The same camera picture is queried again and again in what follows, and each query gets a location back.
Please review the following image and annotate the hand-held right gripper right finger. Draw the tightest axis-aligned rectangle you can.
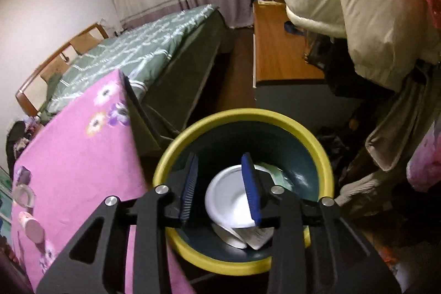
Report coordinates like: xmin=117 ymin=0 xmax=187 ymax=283
xmin=240 ymin=152 xmax=402 ymax=294

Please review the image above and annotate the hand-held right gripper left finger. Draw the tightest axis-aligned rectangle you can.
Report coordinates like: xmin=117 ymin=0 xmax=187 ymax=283
xmin=36 ymin=152 xmax=200 ymax=294

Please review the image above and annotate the pink paper cup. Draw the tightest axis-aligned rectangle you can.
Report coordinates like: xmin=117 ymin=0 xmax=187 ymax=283
xmin=205 ymin=166 xmax=276 ymax=233

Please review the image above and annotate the small green white carton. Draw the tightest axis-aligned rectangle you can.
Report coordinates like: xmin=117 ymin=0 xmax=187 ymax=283
xmin=240 ymin=226 xmax=275 ymax=250

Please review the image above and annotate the yellow rimmed dark waste bin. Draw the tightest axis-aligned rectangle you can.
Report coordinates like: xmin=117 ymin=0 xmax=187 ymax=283
xmin=152 ymin=108 xmax=335 ymax=276

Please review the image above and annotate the dark clothes heap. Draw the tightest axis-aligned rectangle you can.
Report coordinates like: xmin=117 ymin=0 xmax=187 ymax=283
xmin=315 ymin=129 xmax=359 ymax=177

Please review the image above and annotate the pink floral tablecloth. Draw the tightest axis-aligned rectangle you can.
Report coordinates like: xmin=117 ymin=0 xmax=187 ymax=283
xmin=10 ymin=69 xmax=197 ymax=294

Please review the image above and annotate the wooden top cabinet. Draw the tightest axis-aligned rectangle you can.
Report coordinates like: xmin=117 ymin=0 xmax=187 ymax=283
xmin=252 ymin=0 xmax=366 ymax=129

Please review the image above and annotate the black garment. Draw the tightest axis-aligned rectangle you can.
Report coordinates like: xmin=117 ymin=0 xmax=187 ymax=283
xmin=305 ymin=36 xmax=397 ymax=98

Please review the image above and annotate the beige coat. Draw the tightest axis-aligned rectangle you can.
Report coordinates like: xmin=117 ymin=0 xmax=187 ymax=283
xmin=334 ymin=77 xmax=438 ymax=208

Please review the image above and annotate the green patterned quilt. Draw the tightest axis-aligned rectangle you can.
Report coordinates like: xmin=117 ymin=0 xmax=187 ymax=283
xmin=36 ymin=4 xmax=228 ymax=115

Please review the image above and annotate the small pink cup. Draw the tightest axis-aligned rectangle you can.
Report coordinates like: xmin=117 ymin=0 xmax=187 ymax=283
xmin=19 ymin=211 xmax=46 ymax=244

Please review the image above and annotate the blue small item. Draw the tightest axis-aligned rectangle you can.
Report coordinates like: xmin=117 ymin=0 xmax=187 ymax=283
xmin=284 ymin=21 xmax=304 ymax=36

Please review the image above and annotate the pink floral cloth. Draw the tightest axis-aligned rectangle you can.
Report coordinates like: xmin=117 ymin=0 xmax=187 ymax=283
xmin=407 ymin=122 xmax=441 ymax=193

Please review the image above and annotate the black bag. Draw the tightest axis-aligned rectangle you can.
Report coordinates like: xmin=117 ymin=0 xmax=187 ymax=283
xmin=5 ymin=120 xmax=44 ymax=177

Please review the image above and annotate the wooden bed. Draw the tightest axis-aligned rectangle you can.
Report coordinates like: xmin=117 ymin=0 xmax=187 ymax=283
xmin=15 ymin=4 xmax=228 ymax=150

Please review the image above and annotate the cream puffer jacket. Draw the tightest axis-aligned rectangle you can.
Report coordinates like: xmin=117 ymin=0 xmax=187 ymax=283
xmin=276 ymin=0 xmax=441 ymax=91

